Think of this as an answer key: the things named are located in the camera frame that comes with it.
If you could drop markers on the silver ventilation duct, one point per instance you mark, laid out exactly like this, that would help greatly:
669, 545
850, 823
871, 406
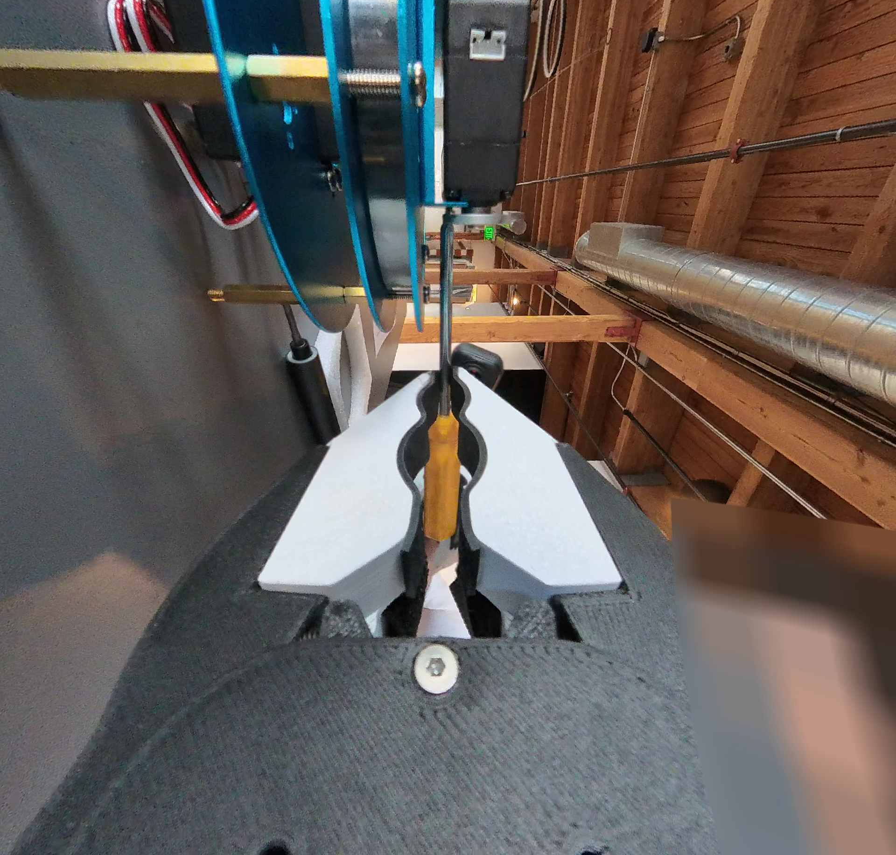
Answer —
735, 302

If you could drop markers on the black ceiling pipe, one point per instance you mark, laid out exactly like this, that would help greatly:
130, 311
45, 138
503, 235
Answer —
700, 157

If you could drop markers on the person's white shirt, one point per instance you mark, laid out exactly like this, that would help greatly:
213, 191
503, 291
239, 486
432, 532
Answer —
441, 610

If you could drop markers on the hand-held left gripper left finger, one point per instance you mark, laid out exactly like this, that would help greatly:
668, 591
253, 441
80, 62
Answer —
336, 519

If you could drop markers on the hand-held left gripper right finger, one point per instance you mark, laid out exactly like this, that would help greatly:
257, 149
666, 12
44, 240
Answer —
546, 519

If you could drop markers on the ceiling junction box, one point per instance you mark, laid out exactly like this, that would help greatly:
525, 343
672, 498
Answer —
733, 47
651, 40

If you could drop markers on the white foam block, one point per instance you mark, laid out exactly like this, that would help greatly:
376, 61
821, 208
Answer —
357, 379

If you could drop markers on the black screwdriver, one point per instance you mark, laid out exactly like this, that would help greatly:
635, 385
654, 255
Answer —
311, 393

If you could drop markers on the blue robot arm base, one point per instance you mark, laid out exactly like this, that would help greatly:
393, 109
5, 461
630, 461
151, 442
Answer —
294, 134

